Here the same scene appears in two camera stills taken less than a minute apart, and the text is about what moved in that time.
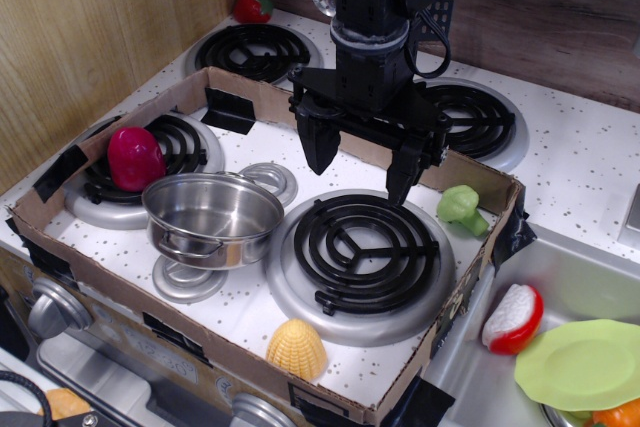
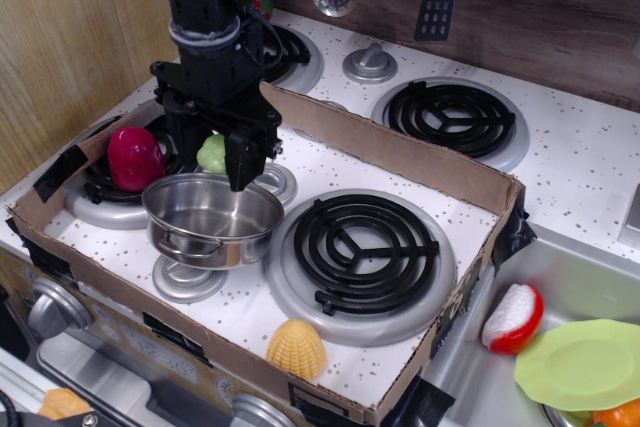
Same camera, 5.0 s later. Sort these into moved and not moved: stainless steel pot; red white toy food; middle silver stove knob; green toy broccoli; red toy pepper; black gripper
Moved: black gripper; green toy broccoli
Not moved: stainless steel pot; red toy pepper; red white toy food; middle silver stove knob
